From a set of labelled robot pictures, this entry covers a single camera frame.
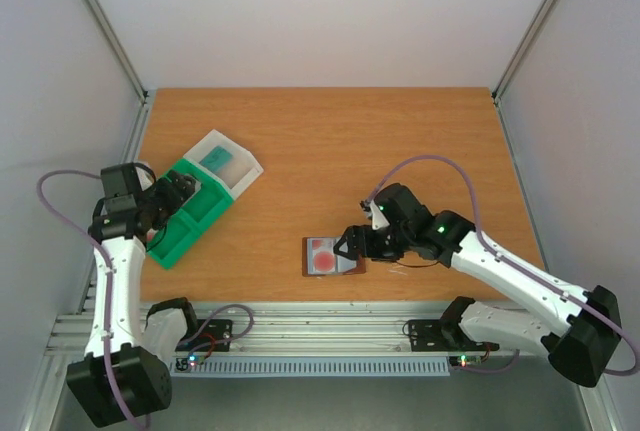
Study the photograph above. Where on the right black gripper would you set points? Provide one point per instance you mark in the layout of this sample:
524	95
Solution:
364	242

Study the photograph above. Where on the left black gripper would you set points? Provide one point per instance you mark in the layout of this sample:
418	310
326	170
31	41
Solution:
175	195

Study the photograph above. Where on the red spotted card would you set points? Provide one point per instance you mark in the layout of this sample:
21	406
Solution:
321	259

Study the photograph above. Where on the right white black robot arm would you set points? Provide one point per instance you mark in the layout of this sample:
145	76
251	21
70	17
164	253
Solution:
575	329

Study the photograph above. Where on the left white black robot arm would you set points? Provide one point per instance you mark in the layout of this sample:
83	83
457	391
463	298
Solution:
124	374

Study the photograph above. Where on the teal card in bin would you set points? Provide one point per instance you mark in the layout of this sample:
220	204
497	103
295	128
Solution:
216	159

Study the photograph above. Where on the green plastic compartment tray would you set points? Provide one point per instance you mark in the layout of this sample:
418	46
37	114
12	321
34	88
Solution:
193	219

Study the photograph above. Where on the white translucent plastic bin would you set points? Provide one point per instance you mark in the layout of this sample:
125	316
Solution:
239	174

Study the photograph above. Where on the right controller board with leds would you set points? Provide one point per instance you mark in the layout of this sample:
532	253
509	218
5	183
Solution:
466	360

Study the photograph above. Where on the controller board with leds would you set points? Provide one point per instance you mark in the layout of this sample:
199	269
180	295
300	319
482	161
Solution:
188	364
466	360

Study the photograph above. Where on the left controller board with leds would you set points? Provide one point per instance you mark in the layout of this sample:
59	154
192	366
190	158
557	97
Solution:
188	364

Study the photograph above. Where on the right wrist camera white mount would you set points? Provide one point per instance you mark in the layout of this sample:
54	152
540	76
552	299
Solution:
375	214

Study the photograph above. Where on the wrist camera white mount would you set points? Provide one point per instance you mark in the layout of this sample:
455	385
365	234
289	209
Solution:
145	174
375	214

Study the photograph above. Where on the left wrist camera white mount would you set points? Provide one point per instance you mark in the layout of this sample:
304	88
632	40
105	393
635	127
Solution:
145	174

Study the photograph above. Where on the left aluminium corner post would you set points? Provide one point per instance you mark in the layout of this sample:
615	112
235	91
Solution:
106	29

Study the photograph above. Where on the aluminium corner post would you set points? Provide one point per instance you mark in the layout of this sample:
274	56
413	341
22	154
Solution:
106	29
531	34

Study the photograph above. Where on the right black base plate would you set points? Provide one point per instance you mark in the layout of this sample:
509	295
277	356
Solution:
426	335

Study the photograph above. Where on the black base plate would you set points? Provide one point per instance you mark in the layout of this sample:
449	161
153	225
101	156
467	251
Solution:
426	335
213	338

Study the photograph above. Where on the grey slotted cable duct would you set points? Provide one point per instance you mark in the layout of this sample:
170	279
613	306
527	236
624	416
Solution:
239	367

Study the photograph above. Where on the aluminium frame rail front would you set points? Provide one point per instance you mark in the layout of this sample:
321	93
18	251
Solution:
358	329

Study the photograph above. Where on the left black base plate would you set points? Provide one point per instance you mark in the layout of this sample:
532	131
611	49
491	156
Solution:
213	338

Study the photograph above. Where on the right aluminium corner post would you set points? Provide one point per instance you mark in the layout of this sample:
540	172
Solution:
531	34

